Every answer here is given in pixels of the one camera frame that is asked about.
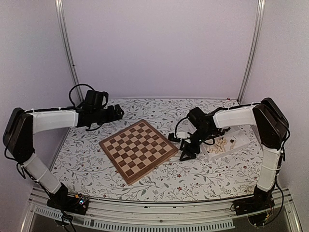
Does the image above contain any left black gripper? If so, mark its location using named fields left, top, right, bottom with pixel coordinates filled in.
left=93, top=104, right=124, bottom=126

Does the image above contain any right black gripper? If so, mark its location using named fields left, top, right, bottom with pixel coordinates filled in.
left=179, top=128, right=213, bottom=162

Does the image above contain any wooden chess board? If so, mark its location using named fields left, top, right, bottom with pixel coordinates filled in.
left=99, top=119, right=178, bottom=185

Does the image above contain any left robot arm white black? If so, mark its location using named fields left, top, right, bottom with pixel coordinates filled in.
left=3, top=104, right=124, bottom=210

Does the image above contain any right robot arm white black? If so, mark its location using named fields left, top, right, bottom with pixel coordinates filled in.
left=180, top=98, right=290, bottom=211

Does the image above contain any pile of white chess pieces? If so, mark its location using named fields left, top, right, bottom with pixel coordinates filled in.
left=206, top=137, right=227, bottom=154

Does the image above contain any white divided tray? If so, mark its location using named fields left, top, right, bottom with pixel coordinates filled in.
left=200, top=126, right=250, bottom=161

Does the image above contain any floral table mat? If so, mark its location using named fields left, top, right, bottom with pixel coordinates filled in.
left=52, top=99, right=263, bottom=202

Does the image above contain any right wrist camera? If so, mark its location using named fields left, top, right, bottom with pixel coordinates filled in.
left=168, top=133, right=181, bottom=143

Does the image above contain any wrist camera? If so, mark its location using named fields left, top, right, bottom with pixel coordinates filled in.
left=168, top=133, right=181, bottom=143
left=85, top=90, right=109, bottom=109

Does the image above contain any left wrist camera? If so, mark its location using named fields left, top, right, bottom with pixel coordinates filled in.
left=85, top=90, right=109, bottom=109

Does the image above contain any right wrist cable loop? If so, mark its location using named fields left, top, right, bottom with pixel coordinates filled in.
left=174, top=116, right=194, bottom=143

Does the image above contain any wrist cable loop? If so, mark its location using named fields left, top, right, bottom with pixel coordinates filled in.
left=69, top=83, right=97, bottom=109
left=174, top=116, right=194, bottom=143

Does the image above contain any left wrist cable loop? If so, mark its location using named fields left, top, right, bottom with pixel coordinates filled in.
left=69, top=83, right=97, bottom=109

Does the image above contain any front aluminium rail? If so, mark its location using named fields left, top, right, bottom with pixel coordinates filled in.
left=21, top=188, right=304, bottom=232

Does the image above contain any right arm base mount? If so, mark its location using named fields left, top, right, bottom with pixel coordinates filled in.
left=230, top=188, right=275, bottom=227

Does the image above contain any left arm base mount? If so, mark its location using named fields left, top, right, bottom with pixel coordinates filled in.
left=47, top=192, right=89, bottom=215

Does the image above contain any left aluminium frame post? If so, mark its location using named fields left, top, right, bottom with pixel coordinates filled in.
left=54, top=0, right=84, bottom=102

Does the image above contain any aluminium frame post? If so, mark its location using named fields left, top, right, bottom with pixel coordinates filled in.
left=237, top=0, right=266, bottom=103
left=54, top=0, right=84, bottom=102

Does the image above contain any right aluminium frame post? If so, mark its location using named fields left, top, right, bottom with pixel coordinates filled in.
left=237, top=0, right=266, bottom=103

